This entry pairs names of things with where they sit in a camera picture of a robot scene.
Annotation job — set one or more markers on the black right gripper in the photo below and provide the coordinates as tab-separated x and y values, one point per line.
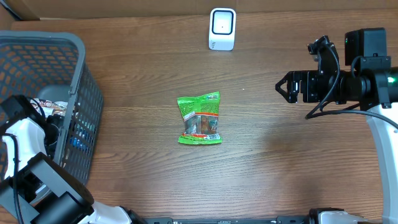
291	78

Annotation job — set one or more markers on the blue snack bar wrapper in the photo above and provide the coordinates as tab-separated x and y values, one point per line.
76	143

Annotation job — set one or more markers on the beige cookie snack bag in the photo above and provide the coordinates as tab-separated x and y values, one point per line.
49	108

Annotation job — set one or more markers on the green snack bag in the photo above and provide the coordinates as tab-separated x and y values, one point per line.
201	119

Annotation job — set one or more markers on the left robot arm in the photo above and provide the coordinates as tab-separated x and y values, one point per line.
36	189

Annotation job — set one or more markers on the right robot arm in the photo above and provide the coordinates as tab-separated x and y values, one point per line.
369	88

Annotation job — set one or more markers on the white barcode scanner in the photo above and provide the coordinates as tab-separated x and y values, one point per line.
222	29

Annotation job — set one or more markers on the grey plastic shopping basket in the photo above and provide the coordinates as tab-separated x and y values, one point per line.
51	66

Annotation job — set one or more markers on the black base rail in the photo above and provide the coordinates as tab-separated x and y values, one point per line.
295	219

